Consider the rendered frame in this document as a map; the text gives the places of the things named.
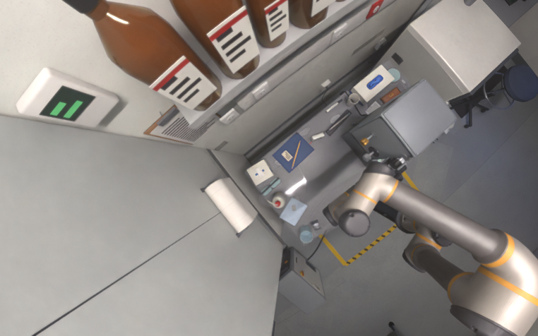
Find black flat bar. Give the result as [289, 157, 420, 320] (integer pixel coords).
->
[325, 109, 352, 137]

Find brown bottle black cap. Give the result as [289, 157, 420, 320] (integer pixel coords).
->
[62, 0, 224, 112]
[245, 0, 292, 49]

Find white paper towel roll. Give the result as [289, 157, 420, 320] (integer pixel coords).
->
[202, 176, 259, 236]

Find white box with blue insert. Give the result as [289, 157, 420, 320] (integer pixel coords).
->
[351, 64, 396, 104]

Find white wall unit green display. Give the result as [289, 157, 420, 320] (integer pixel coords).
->
[15, 67, 121, 128]

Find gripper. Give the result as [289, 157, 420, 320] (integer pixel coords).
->
[384, 157, 409, 177]

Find red wall socket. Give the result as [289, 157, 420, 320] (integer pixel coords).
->
[365, 0, 385, 20]

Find brown wooden block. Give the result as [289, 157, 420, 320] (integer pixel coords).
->
[380, 87, 402, 104]

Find pale blue cloth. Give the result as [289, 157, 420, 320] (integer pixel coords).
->
[278, 197, 309, 227]

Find white wall cabinet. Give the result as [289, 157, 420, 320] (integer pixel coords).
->
[389, 0, 522, 102]

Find brown bottle red cap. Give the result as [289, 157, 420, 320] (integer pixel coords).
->
[289, 0, 331, 30]
[169, 0, 261, 80]

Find blue notebook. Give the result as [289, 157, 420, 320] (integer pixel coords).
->
[272, 132, 316, 174]

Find blue stool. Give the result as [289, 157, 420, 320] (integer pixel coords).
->
[481, 64, 538, 113]

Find black cable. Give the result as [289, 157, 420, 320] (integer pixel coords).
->
[307, 229, 327, 262]

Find white wall shelf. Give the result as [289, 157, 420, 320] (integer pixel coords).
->
[189, 0, 398, 124]

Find white square box blue dots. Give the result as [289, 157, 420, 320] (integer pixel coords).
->
[245, 159, 275, 186]

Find grey tensiometer body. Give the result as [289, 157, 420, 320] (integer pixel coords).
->
[342, 78, 458, 163]

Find grey box with orange button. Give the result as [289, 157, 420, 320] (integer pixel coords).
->
[278, 246, 327, 314]

